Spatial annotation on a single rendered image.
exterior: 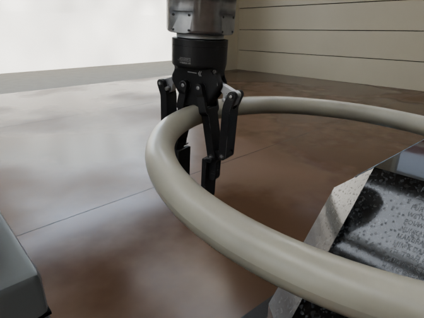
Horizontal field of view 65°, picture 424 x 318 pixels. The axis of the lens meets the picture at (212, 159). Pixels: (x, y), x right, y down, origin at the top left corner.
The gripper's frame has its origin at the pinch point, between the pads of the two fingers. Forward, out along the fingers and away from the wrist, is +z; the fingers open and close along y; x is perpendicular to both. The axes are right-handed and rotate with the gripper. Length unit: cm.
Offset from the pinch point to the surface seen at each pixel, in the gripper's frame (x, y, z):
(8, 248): -23.5, -11.5, 5.1
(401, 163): 28.4, 26.5, 0.3
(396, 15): 680, -53, -41
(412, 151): 36.5, 27.8, 0.1
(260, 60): 757, -342, 73
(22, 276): -25.2, -5.3, 4.8
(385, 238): 14.3, 27.4, 8.4
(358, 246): 13.0, 24.1, 10.6
